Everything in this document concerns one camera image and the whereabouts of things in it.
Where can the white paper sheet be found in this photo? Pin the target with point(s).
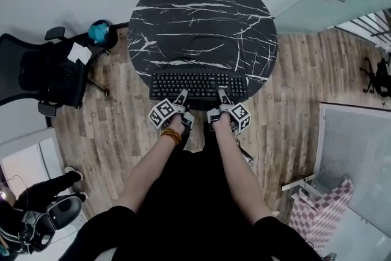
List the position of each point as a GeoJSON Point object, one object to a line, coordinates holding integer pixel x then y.
{"type": "Point", "coordinates": [78, 52]}

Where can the black swivel chair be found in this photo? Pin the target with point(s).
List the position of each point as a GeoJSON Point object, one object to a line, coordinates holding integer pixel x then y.
{"type": "Point", "coordinates": [380, 76]}

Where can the person's black clothing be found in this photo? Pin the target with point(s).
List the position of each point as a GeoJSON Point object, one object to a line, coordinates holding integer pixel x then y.
{"type": "Point", "coordinates": [189, 211]}

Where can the white metal bar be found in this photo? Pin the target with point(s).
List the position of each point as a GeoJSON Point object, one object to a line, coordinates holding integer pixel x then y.
{"type": "Point", "coordinates": [297, 184]}

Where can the black bin with blue bag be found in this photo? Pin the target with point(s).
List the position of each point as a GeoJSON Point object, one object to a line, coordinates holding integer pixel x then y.
{"type": "Point", "coordinates": [102, 35]}

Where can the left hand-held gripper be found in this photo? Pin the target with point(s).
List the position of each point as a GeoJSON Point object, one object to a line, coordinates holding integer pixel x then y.
{"type": "Point", "coordinates": [162, 114]}

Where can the white desk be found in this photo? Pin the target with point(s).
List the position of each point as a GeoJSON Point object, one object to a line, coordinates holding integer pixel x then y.
{"type": "Point", "coordinates": [24, 152]}

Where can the black computer keyboard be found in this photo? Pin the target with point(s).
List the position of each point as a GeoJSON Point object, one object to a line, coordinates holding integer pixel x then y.
{"type": "Point", "coordinates": [195, 82]}

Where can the person's left forearm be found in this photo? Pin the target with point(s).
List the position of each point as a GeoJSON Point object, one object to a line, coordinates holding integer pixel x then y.
{"type": "Point", "coordinates": [149, 168]}

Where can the black mesh office chair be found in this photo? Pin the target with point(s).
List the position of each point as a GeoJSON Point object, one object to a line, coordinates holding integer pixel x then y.
{"type": "Point", "coordinates": [39, 70]}

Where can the white frosted panel cabinet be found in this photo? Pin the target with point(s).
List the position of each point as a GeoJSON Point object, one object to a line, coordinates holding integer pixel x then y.
{"type": "Point", "coordinates": [354, 146]}

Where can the person's right forearm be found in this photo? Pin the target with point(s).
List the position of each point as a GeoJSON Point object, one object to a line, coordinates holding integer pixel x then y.
{"type": "Point", "coordinates": [238, 168]}

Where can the black grey-rimmed chair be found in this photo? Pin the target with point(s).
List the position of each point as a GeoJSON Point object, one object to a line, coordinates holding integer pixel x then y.
{"type": "Point", "coordinates": [65, 211]}

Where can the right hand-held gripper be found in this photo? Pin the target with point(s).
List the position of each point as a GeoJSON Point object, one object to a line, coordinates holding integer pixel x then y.
{"type": "Point", "coordinates": [239, 116]}

